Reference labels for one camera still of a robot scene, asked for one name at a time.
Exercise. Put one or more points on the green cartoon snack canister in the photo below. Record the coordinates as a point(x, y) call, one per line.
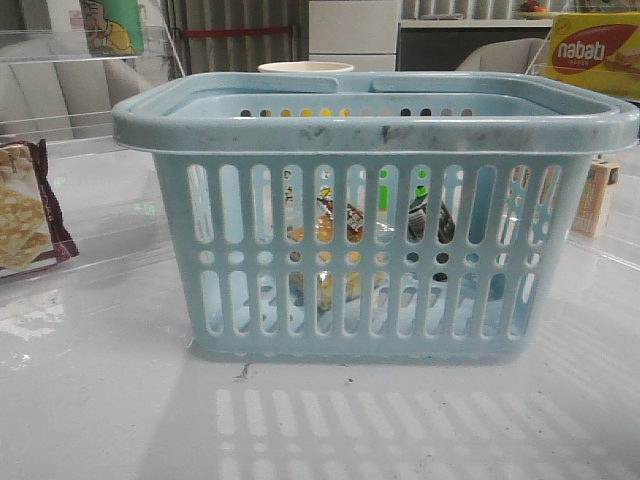
point(112, 27)

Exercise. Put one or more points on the clear acrylic display shelf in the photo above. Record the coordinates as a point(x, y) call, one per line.
point(54, 89)

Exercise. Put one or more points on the fruit plate on counter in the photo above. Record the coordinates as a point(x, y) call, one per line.
point(534, 10)

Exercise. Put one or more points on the small beige snack box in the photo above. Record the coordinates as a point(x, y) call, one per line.
point(592, 213)

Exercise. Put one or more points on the grey armchair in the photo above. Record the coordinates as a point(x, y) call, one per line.
point(513, 56)

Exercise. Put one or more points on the yellow popcorn cup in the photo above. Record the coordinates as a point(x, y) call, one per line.
point(305, 67)

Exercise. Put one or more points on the packaged bread slice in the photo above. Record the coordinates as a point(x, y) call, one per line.
point(324, 232)

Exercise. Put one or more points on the brown cracker snack packet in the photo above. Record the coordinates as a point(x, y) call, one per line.
point(33, 234)

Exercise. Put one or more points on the yellow nabati wafer box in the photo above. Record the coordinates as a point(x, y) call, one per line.
point(596, 51)

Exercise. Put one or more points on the light blue plastic basket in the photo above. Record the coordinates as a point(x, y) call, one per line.
point(241, 157)

